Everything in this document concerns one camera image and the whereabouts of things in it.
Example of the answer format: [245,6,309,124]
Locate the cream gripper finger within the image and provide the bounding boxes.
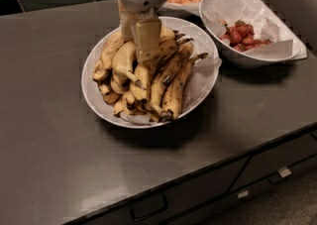
[133,17,161,62]
[118,0,156,42]

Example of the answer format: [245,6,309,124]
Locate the top spotted banana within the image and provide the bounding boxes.
[100,31,124,70]

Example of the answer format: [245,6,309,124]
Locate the spotted banana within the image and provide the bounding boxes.
[130,39,193,103]
[100,31,124,70]

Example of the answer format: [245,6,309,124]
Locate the white banana bowl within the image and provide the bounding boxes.
[80,16,220,130]

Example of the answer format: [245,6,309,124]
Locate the brown-spotted banana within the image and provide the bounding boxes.
[160,53,208,121]
[149,42,194,115]

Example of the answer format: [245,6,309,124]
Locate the lower bananas in bowl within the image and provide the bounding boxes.
[92,59,160,125]

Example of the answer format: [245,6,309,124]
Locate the white strawberry bowl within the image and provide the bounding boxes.
[198,0,304,69]

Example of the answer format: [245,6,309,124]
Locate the white paper under strawberries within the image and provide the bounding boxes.
[201,0,308,62]

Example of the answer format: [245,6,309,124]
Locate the red strawberries pile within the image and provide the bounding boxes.
[220,20,272,53]

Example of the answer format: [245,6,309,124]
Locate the white label lower drawer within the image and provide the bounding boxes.
[237,190,249,199]

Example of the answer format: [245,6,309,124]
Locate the white label on drawer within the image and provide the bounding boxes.
[277,168,292,178]

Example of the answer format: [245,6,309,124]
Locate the left black drawer handle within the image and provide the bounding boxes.
[130,193,168,222]

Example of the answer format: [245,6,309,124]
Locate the black drawer handle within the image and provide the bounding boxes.
[268,171,292,185]
[130,193,168,222]

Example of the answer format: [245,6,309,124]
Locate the right black drawer handle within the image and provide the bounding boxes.
[268,171,292,185]

